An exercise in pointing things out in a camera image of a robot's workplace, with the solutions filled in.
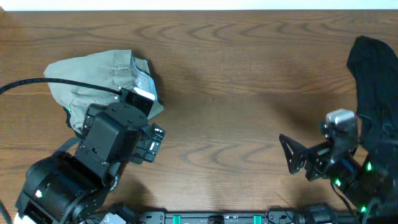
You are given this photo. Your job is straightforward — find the grey-green shorts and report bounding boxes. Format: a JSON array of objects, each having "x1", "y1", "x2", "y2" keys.
[{"x1": 44, "y1": 50, "x2": 164, "y2": 133}]

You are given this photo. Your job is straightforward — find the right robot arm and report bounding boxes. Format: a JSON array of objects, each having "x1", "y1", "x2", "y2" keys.
[{"x1": 279, "y1": 133, "x2": 397, "y2": 223}]

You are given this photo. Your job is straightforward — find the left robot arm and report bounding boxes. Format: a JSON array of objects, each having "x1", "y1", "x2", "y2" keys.
[{"x1": 16, "y1": 102, "x2": 165, "y2": 223}]

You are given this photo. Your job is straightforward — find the white folded t-shirt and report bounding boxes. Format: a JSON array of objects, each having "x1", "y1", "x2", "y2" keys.
[{"x1": 63, "y1": 107, "x2": 72, "y2": 129}]

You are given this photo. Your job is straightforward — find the black garment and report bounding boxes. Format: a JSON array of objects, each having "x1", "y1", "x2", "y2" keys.
[{"x1": 346, "y1": 36, "x2": 397, "y2": 151}]

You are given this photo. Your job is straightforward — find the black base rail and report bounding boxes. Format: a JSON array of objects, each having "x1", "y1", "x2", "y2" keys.
[{"x1": 83, "y1": 203, "x2": 358, "y2": 224}]

